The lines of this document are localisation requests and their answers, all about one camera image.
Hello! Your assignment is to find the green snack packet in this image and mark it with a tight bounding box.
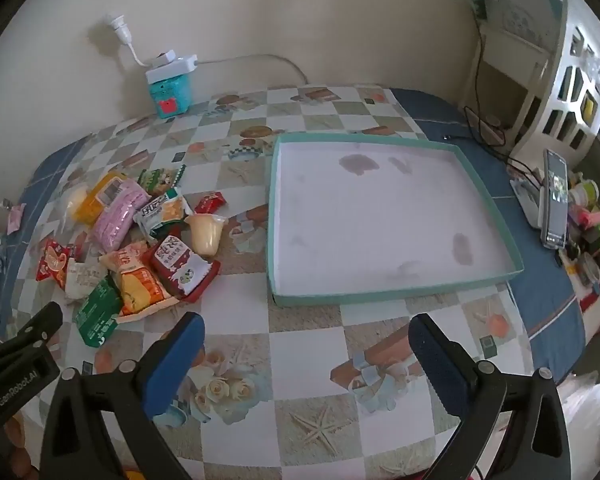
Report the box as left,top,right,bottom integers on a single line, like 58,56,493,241
73,275,123,349

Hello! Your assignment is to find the white plastic bag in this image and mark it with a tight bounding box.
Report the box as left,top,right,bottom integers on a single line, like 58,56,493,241
562,370,600,466

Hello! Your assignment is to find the red rice cracker packet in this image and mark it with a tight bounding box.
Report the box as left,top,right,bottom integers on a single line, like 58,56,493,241
35,239,74,290

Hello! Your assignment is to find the black charging cable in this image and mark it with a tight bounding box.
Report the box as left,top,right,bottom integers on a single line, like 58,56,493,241
442,7,548,192

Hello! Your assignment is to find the pink snack packet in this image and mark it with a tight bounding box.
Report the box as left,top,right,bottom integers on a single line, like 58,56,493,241
91,180,151,252

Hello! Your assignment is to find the pile of small desk clutter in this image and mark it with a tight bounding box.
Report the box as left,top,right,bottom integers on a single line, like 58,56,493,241
555,170,600,311

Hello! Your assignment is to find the shallow teal cardboard box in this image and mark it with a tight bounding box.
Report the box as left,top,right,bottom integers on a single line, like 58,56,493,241
266,132,525,308

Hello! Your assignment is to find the yellow pudding cup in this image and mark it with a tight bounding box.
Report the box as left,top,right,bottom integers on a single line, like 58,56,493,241
184,213,228,259

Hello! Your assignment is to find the white wall plug with cable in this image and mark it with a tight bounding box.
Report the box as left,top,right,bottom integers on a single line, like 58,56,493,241
102,14,150,67

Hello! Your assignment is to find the white snack packet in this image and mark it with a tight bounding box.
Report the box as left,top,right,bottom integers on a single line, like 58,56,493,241
65,257,109,304

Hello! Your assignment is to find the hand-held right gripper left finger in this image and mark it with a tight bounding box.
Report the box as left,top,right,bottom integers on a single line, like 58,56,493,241
40,311,206,480

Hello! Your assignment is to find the teal toy box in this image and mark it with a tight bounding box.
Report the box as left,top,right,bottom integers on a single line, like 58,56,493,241
147,72,194,120

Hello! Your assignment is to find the small red candy packet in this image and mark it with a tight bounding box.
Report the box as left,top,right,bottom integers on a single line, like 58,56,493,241
194,191,228,216

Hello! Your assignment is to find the green cow-print cookie packet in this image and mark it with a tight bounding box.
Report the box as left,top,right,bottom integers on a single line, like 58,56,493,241
137,164,187,196

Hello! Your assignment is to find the black smartphone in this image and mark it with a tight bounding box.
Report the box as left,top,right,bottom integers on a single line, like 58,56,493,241
542,149,570,250

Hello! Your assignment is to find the small pink ornament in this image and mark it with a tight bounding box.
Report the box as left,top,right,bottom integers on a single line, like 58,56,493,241
6,202,27,235

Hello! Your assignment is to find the orange chip packet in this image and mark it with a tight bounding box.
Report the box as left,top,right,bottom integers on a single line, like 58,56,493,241
100,241,178,323

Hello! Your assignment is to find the yellow snack packet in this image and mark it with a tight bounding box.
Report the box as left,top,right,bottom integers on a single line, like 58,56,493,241
72,171,131,227

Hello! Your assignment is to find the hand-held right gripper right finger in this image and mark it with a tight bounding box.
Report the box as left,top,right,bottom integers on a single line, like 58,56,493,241
408,312,571,480

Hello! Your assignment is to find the white phone stand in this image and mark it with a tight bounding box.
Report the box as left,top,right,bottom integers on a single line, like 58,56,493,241
510,174,547,229

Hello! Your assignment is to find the dark red biscuit packet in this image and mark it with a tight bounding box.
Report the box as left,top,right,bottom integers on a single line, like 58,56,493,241
142,235,221,303

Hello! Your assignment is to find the white green cracker packet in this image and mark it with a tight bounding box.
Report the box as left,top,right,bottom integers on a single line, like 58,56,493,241
134,187,192,241

